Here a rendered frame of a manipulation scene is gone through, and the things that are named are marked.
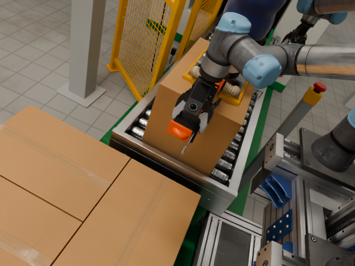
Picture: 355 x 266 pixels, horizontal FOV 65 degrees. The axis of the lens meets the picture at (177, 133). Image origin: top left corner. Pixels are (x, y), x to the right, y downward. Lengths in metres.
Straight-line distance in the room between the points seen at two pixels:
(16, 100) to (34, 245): 1.49
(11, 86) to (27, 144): 1.21
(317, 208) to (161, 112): 0.75
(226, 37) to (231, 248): 1.32
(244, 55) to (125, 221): 0.86
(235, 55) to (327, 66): 0.20
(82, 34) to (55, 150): 1.02
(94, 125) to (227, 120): 1.33
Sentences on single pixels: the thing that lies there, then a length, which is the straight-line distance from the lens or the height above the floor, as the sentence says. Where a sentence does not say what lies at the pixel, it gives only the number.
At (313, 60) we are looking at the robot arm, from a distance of 0.71.
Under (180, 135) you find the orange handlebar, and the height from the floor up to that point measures 1.08.
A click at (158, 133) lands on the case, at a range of 1.41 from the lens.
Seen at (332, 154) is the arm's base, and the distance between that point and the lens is 1.14.
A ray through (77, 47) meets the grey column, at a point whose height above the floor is 0.46.
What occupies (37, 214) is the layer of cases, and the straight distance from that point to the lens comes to 1.26.
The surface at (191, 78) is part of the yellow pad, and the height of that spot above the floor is 0.97.
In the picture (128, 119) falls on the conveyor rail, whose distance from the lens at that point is 1.54.
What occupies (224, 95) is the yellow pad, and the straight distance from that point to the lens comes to 1.30.
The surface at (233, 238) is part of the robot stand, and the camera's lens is 1.80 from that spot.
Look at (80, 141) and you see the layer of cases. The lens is 1.47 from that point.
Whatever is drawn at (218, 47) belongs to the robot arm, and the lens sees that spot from 0.71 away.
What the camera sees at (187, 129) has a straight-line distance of 0.84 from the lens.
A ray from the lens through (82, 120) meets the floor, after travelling 2.33.
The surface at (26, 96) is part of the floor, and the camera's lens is 2.52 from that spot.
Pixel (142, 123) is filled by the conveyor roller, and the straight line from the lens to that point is 1.62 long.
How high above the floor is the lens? 1.66
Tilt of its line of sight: 43 degrees down
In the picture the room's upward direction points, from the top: 24 degrees clockwise
